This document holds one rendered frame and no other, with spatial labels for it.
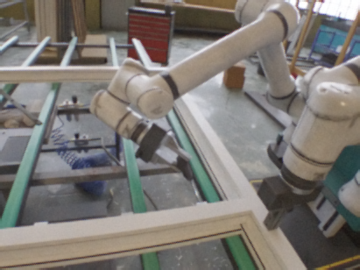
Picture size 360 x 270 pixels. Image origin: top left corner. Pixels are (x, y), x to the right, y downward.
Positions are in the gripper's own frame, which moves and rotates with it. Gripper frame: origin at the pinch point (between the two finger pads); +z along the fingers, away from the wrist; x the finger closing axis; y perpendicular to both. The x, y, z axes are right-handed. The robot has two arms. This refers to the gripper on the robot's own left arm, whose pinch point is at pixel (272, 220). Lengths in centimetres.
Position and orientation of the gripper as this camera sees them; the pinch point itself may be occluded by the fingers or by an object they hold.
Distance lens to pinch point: 61.9
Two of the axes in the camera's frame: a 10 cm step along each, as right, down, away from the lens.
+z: -1.2, 8.2, 5.5
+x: 9.5, -0.5, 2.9
